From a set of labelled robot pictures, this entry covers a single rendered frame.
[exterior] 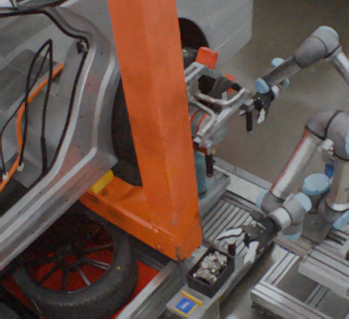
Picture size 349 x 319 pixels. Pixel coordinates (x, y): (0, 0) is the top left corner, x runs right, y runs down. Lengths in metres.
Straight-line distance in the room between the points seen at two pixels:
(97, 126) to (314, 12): 3.11
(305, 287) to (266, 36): 2.57
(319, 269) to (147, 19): 1.30
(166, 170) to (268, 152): 1.75
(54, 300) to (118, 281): 0.33
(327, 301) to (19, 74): 2.05
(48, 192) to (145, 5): 1.15
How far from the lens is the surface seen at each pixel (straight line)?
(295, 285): 3.08
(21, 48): 3.40
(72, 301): 2.79
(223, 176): 3.63
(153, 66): 1.96
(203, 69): 2.83
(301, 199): 2.07
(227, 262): 2.78
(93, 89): 2.64
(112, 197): 2.89
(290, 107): 4.30
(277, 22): 5.20
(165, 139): 2.18
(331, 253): 2.56
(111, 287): 2.80
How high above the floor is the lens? 2.84
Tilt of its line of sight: 44 degrees down
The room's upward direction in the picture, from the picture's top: 8 degrees counter-clockwise
